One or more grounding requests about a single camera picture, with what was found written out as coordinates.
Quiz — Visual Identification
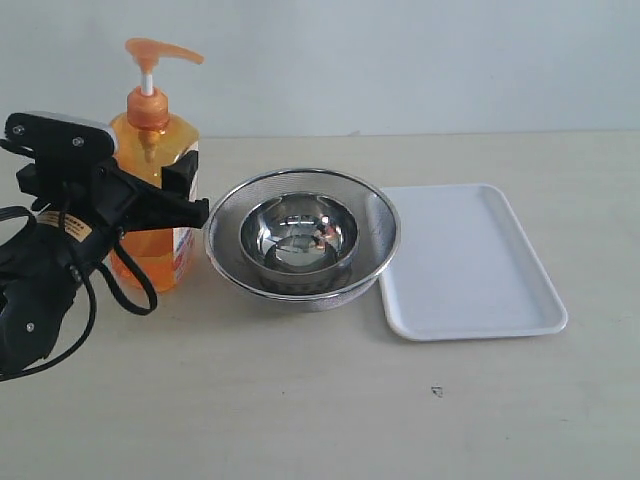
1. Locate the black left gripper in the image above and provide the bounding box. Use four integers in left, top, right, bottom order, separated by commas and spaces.
14, 149, 210, 250

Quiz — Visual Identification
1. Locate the orange pump soap bottle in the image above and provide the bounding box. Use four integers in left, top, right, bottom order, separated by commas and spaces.
111, 37, 204, 292

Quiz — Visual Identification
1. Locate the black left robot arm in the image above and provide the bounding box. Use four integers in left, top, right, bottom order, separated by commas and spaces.
1, 147, 209, 381

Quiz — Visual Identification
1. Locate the small stainless steel bowl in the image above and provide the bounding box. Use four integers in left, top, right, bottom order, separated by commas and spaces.
239, 191, 360, 276

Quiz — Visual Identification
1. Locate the stainless steel mesh colander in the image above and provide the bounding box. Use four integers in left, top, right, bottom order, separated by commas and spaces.
203, 167, 402, 313

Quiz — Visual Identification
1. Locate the white plastic tray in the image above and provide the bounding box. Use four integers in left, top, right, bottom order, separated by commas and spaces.
380, 184, 569, 342

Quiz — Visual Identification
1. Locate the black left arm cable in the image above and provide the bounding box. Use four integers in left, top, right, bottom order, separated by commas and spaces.
0, 139, 159, 384

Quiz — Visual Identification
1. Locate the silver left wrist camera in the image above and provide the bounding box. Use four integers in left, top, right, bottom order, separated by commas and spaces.
1, 111, 118, 162

